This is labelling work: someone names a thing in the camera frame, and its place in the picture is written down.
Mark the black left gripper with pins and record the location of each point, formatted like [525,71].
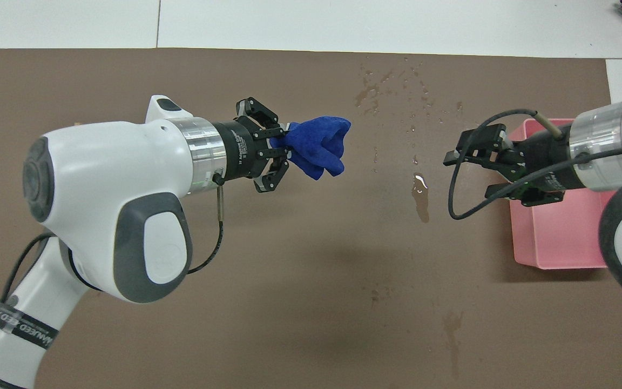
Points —
[241,151]

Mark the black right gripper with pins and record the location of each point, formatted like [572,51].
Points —
[543,162]

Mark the blue towel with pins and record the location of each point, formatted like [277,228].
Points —
[316,143]

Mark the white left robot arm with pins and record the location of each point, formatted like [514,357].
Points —
[106,178]

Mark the pink plastic bin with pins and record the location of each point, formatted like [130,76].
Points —
[559,237]

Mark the brown table mat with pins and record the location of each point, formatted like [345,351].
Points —
[316,270]

